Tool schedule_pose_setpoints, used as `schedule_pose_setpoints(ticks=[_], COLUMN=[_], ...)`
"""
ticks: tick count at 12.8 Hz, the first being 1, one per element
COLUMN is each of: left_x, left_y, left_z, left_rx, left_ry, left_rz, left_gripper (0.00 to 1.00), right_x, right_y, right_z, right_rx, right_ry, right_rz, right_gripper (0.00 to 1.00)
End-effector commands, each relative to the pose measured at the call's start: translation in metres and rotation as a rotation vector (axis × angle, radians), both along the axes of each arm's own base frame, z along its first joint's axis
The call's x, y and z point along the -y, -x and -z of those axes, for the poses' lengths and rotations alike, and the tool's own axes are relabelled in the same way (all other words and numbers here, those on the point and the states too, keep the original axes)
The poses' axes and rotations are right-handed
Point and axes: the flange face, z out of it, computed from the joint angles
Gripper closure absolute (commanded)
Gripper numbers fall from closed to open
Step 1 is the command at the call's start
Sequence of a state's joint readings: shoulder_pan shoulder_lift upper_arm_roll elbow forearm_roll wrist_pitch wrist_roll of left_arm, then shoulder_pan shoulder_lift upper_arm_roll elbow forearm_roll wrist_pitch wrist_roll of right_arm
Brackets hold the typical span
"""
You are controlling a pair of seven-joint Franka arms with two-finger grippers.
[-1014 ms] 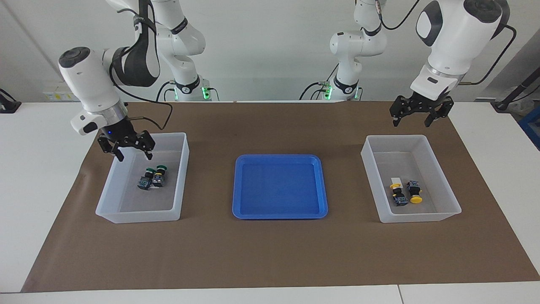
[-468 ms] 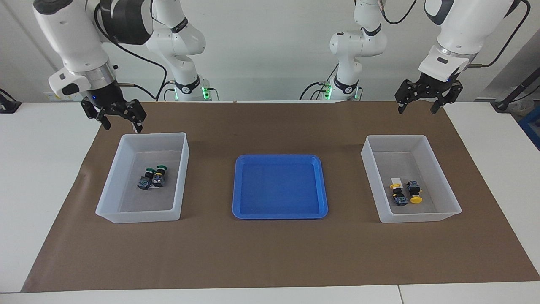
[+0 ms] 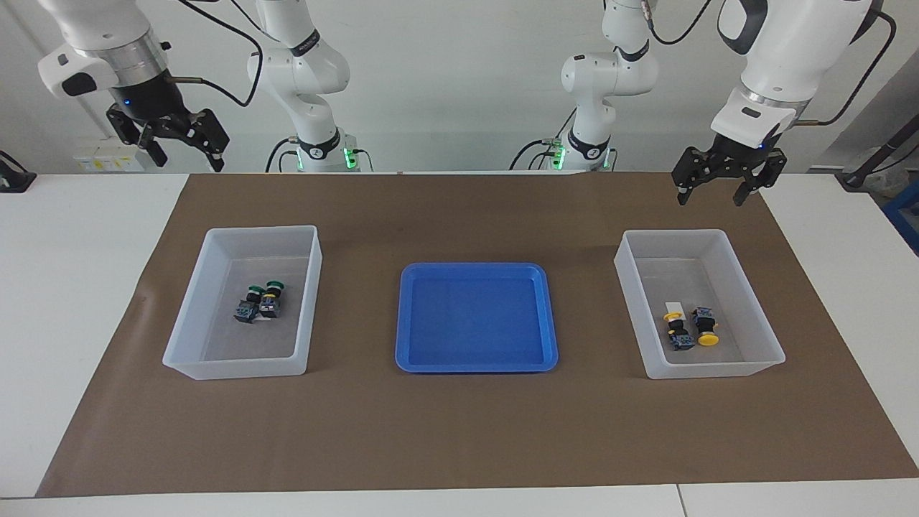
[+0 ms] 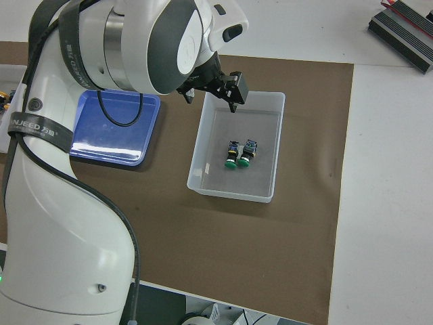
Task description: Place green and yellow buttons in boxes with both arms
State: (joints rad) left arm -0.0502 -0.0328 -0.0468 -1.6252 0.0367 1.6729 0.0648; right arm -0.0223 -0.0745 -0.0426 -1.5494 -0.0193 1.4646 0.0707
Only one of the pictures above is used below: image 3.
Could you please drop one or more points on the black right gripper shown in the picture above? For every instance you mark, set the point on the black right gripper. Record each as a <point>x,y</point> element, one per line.
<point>151,104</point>

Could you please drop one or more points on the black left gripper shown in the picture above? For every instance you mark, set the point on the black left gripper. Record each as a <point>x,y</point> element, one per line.
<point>743,154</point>

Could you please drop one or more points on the yellow push button switch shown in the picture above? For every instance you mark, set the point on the yellow push button switch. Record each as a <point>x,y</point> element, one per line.
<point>679,334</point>
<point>705,324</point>

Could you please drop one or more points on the green push button switch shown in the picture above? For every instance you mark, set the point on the green push button switch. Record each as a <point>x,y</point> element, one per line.
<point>248,307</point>
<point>271,300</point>

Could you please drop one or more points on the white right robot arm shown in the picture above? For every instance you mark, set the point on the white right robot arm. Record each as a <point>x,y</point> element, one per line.
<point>100,36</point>

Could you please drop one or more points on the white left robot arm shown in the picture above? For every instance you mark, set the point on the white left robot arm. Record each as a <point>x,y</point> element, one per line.
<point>790,43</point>

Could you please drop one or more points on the white paper label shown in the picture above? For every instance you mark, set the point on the white paper label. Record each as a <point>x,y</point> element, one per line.
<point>675,306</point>

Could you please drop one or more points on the black pole stand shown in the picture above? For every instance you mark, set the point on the black pole stand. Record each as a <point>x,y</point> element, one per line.
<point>876,156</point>

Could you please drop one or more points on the black desk clamp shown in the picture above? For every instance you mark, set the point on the black desk clamp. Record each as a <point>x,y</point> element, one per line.
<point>14,178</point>

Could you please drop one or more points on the translucent white plastic box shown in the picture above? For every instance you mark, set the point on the translucent white plastic box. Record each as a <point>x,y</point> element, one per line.
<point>739,352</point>
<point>244,345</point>

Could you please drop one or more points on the blue crate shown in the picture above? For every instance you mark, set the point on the blue crate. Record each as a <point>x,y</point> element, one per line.
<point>906,215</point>

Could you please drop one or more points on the blue plastic tray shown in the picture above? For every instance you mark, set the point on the blue plastic tray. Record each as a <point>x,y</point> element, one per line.
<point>474,316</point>

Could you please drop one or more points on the brown paper table mat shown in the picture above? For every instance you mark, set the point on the brown paper table mat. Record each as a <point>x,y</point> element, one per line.
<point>459,431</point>

